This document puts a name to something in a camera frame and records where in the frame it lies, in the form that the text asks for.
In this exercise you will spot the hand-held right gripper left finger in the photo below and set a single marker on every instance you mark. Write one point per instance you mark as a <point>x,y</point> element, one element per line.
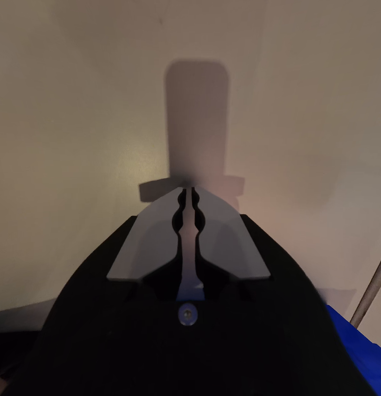
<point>147,244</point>

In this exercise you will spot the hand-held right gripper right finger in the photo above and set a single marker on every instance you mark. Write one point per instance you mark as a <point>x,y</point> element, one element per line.
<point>230,247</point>

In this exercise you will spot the blue plastic bin with divider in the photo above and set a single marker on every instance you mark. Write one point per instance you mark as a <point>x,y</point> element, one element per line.
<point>364,365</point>

